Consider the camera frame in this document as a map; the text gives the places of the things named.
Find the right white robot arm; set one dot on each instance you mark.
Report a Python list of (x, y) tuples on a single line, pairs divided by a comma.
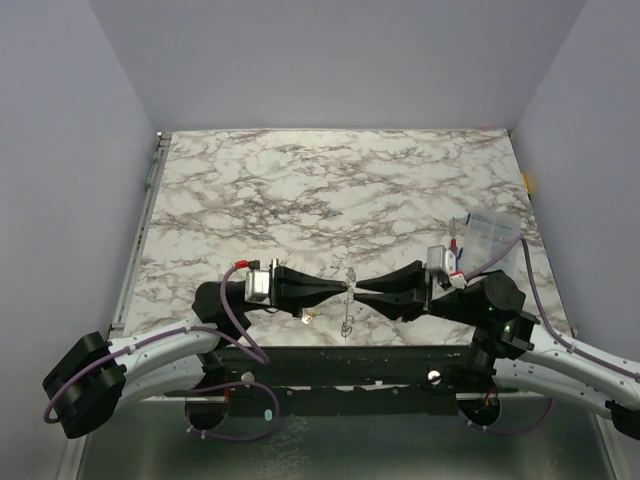
[(510, 348)]

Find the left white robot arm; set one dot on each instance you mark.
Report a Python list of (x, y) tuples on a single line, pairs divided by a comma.
[(97, 375)]

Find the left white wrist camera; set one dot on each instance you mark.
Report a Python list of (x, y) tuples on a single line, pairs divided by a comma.
[(258, 286)]

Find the left aluminium frame rail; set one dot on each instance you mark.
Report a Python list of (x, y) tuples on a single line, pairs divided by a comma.
[(151, 189)]

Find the clear plastic organizer box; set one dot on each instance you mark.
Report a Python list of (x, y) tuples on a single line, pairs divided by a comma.
[(488, 232)]

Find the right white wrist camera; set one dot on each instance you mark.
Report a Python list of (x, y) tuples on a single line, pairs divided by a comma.
[(441, 264)]

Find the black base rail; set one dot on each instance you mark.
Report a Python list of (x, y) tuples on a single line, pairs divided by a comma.
[(350, 381)]

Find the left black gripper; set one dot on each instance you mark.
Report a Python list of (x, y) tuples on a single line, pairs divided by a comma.
[(291, 290)]

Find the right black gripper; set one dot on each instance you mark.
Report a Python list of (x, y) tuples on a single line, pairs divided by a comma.
[(426, 288)]

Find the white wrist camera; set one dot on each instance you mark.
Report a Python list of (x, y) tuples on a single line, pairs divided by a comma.
[(441, 264), (258, 286)]

